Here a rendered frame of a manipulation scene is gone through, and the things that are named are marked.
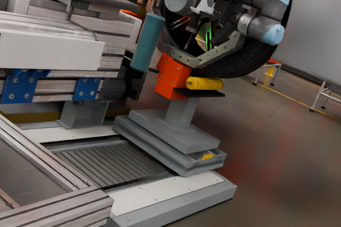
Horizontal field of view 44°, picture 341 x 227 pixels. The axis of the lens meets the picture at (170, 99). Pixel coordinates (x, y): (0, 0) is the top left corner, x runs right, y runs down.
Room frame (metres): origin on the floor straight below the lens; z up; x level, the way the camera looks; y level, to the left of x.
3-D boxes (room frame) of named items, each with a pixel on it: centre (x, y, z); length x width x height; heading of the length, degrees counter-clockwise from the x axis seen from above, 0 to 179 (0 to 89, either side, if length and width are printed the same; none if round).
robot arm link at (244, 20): (1.56, -0.17, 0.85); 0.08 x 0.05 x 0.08; 146
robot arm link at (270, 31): (1.51, -0.23, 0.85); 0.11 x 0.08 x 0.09; 56
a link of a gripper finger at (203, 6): (1.63, 0.01, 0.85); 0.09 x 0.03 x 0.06; 74
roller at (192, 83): (1.99, -0.13, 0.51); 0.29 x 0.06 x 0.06; 146
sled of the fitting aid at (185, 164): (2.11, -0.07, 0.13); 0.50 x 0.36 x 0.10; 56
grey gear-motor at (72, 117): (2.07, 0.33, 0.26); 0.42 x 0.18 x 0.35; 146
